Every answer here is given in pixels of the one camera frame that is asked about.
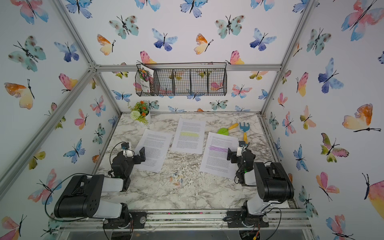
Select plain text document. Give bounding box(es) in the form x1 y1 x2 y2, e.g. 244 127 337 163
135 129 173 173

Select document with purple highlight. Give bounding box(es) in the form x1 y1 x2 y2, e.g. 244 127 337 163
200 132 239 180

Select document with green highlight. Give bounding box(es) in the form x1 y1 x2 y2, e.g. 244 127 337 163
171 118 206 155

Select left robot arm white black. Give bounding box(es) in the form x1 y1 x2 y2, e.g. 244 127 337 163
54 147 146 219

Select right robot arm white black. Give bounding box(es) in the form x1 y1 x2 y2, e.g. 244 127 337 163
227 147 295 217

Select green toy trowel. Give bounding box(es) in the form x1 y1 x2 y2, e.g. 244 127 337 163
217 123 239 136

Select blue toy rake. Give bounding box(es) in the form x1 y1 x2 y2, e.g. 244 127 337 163
239 122 250 144

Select artificial flower plant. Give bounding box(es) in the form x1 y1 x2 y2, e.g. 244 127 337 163
129 101 151 126

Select colourful seed packet booklet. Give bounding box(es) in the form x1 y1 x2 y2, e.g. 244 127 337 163
139 65 155 93

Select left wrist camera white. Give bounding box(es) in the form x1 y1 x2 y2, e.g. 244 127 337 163
121 142 135 158

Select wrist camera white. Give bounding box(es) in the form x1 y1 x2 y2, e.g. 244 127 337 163
237 141 251 158
121 142 135 158

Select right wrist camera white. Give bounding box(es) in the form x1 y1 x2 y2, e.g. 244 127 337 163
237 141 251 158

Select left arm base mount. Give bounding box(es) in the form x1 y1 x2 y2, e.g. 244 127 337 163
103 212 148 230

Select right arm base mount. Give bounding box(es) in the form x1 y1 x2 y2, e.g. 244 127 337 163
223 210 269 229

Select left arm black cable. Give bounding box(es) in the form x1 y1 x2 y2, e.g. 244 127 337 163
44 173 91 223

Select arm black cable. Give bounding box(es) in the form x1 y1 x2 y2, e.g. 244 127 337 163
266 206 282 240
44 173 91 223

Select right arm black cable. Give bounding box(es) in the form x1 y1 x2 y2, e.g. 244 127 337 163
266 206 282 240

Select black wire basket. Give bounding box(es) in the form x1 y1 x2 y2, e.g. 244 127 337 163
134 62 228 97

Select aluminium front rail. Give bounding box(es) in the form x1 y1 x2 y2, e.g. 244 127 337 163
58 208 313 232

